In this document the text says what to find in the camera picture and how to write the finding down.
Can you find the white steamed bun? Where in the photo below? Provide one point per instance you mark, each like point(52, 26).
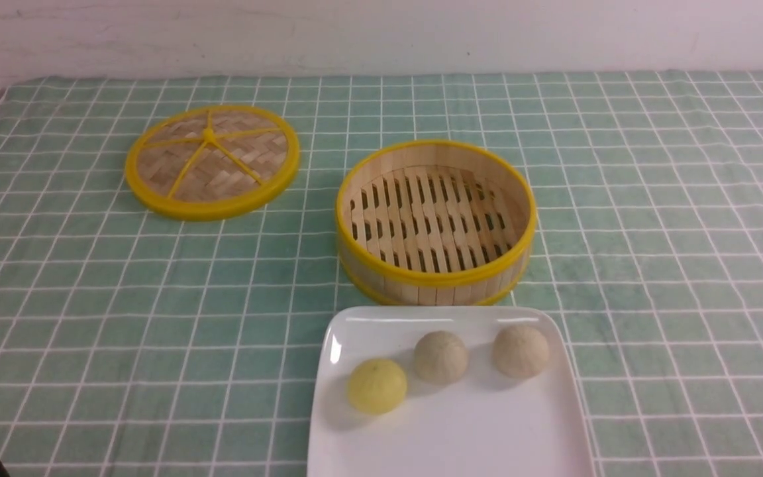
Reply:
point(440, 358)
point(520, 351)

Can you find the yellow steamed bun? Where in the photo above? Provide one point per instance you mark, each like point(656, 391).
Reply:
point(377, 386)

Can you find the white square plate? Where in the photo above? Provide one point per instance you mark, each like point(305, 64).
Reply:
point(484, 425)

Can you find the yellow rimmed bamboo steamer basket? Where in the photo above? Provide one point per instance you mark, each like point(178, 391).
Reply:
point(435, 222)

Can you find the yellow bamboo steamer lid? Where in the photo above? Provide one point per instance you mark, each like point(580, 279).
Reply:
point(213, 163)

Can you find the green checked tablecloth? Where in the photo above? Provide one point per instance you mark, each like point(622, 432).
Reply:
point(135, 345)

